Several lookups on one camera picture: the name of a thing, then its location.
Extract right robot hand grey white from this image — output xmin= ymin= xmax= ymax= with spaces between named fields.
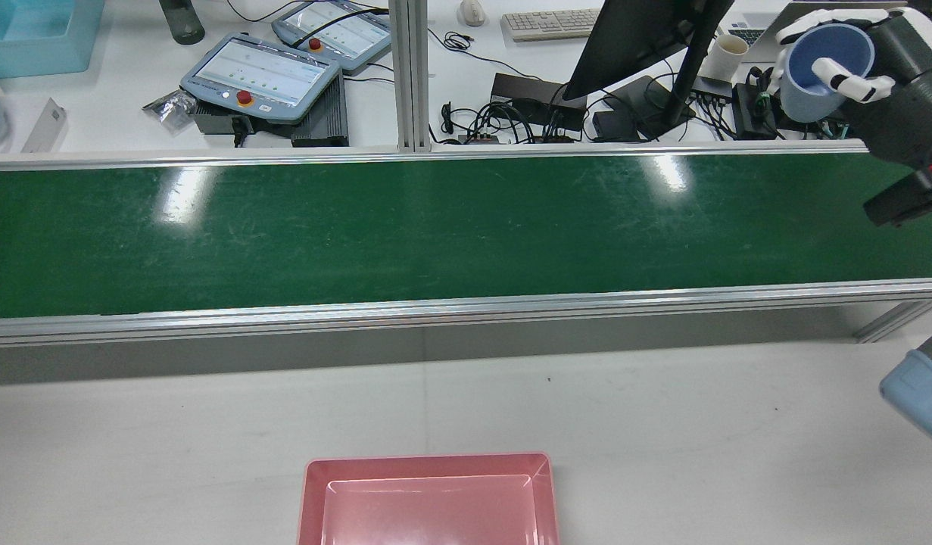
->
xmin=775 ymin=6 xmax=932 ymax=170

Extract blue cup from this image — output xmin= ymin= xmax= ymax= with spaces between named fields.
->
xmin=778 ymin=23 xmax=877 ymax=123

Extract white paper cup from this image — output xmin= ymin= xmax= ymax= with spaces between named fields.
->
xmin=706 ymin=34 xmax=750 ymax=83

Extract small black box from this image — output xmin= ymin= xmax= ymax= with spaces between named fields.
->
xmin=591 ymin=110 xmax=641 ymax=143

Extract black docking box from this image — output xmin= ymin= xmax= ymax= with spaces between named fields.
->
xmin=490 ymin=72 xmax=588 ymax=114

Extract black finned controller box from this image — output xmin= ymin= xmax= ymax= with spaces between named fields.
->
xmin=193 ymin=72 xmax=351 ymax=148

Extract pink plastic box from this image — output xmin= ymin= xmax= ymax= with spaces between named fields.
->
xmin=298 ymin=453 xmax=561 ymax=545

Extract small white box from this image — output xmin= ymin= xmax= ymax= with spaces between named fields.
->
xmin=20 ymin=97 xmax=69 ymax=154

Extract grey laptop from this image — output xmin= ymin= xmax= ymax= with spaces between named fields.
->
xmin=719 ymin=0 xmax=822 ymax=46

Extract black power adapter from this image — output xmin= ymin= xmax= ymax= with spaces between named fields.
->
xmin=731 ymin=82 xmax=777 ymax=139

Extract black usb hub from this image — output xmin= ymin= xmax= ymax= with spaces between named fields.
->
xmin=689 ymin=79 xmax=735 ymax=103

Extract black monitor stand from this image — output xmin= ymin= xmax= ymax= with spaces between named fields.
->
xmin=593 ymin=23 xmax=728 ymax=141

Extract aluminium conveyor support leg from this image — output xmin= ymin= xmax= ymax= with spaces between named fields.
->
xmin=852 ymin=299 xmax=932 ymax=345

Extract black Huawei monitor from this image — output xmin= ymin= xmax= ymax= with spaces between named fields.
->
xmin=563 ymin=0 xmax=735 ymax=101

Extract white keyboard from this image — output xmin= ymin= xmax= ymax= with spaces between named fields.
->
xmin=500 ymin=8 xmax=603 ymax=42

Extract green conveyor belt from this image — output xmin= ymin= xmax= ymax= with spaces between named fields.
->
xmin=0 ymin=154 xmax=932 ymax=319

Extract teach pendant with red button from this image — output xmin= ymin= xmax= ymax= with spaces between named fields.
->
xmin=179 ymin=32 xmax=344 ymax=126
xmin=271 ymin=0 xmax=394 ymax=75

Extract dark bottle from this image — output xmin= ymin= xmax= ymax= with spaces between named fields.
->
xmin=159 ymin=0 xmax=206 ymax=45

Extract silver foil bag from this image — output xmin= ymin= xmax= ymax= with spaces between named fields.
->
xmin=142 ymin=87 xmax=198 ymax=137

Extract light blue plastic bin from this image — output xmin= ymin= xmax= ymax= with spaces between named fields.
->
xmin=0 ymin=0 xmax=107 ymax=80

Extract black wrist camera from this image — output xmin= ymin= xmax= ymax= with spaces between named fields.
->
xmin=863 ymin=168 xmax=932 ymax=228

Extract tangled black desk cables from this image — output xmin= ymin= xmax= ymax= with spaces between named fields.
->
xmin=439 ymin=98 xmax=580 ymax=146

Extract aluminium profile post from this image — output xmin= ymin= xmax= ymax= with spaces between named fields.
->
xmin=388 ymin=0 xmax=432 ymax=154

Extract aluminium conveyor side rail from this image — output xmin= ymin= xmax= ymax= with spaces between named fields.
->
xmin=0 ymin=279 xmax=932 ymax=347
xmin=0 ymin=140 xmax=871 ymax=173

